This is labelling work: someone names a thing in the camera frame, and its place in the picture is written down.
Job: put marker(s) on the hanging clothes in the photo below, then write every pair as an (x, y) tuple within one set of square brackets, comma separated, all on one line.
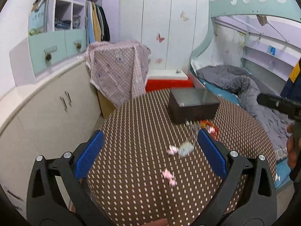
[(98, 23)]

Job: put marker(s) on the light blue bunk bed frame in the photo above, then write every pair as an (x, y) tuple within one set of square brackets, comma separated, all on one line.
[(247, 7)]

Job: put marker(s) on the clear plastic wrapper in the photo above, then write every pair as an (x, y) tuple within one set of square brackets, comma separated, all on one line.
[(187, 148)]

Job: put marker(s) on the red box with white lid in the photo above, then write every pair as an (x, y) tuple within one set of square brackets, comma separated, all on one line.
[(168, 83)]

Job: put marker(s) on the grey blanket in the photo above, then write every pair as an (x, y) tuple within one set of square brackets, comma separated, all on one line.
[(247, 87)]

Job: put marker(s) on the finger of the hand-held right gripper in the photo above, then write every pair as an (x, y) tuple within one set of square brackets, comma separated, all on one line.
[(275, 103)]

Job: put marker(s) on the pink printed cloth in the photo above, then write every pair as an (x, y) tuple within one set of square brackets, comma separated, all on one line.
[(115, 70)]

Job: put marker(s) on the folded jeans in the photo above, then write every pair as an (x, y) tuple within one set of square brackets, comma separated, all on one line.
[(62, 24)]

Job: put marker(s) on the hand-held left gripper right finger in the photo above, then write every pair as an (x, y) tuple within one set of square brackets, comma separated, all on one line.
[(212, 153)]

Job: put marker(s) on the white low cabinet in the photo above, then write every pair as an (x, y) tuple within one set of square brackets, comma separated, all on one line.
[(47, 113)]

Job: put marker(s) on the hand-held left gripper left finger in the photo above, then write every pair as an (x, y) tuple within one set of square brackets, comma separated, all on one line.
[(90, 154)]

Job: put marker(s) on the red orange wrapped candy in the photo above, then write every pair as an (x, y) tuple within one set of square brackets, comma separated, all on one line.
[(206, 123)]

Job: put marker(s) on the person's left hand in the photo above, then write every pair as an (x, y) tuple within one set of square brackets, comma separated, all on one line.
[(156, 222)]

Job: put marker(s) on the person's dark blue jacket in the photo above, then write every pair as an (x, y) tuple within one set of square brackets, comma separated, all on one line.
[(292, 82)]

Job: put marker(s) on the person's right hand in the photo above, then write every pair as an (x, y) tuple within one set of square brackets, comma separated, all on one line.
[(292, 150)]

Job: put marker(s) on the pink wrapped candy near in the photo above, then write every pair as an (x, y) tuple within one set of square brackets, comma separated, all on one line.
[(168, 175)]

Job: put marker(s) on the dark brown jewelry box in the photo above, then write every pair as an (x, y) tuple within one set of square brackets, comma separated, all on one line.
[(191, 109)]

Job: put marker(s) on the beige butterfly wall sticker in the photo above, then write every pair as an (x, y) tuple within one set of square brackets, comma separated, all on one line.
[(184, 16)]

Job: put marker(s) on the brown wooden cabinet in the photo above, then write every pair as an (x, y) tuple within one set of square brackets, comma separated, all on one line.
[(107, 107)]

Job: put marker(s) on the pink wrapped candy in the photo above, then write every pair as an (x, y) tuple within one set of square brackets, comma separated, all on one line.
[(172, 150), (168, 175)]

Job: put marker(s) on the pale pink butterfly wall sticker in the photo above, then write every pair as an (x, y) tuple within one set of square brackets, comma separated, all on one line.
[(158, 61)]

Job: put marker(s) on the brown polka dot tablecloth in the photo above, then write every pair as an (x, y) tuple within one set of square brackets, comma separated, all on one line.
[(141, 127)]

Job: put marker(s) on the white and mint shelf unit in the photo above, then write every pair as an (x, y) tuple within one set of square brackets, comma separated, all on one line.
[(61, 42)]

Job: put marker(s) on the pink wrapped candy middle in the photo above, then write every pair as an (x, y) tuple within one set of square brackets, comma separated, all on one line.
[(172, 150)]

